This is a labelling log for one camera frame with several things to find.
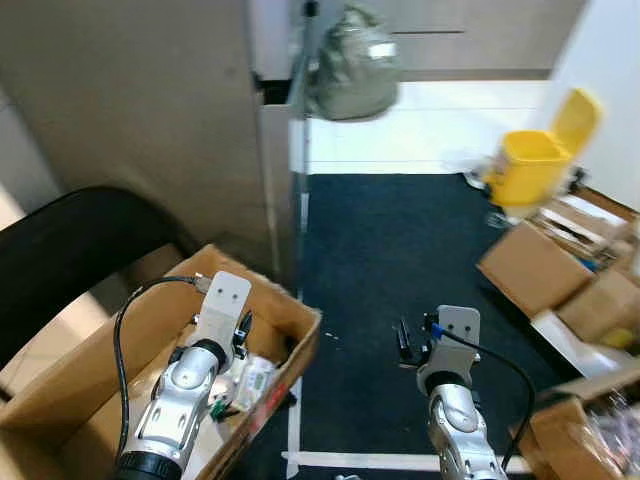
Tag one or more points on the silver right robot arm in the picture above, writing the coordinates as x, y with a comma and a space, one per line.
455, 420

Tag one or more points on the yellow rubbish bin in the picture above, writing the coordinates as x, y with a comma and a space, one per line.
530, 170

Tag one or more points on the white packet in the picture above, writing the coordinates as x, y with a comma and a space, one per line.
255, 378

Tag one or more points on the black floor mat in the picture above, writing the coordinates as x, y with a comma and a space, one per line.
390, 250

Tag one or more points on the cardboard box with open flaps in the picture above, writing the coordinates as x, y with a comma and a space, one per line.
535, 270

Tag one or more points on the large open cardboard box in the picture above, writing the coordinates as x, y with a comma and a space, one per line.
80, 380

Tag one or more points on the cardboard box with clear plastic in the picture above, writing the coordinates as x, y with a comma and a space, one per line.
565, 435

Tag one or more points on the black round chair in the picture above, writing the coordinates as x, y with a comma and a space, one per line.
70, 250

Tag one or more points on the steel cabinet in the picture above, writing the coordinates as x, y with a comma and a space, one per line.
150, 100

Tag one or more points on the grey-green bag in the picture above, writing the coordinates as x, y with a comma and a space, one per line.
352, 75

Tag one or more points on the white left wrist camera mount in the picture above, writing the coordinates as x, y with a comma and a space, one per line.
224, 300

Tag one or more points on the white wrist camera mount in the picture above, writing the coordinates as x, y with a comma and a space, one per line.
458, 330
224, 300

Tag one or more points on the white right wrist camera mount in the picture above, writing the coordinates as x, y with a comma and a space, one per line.
458, 330

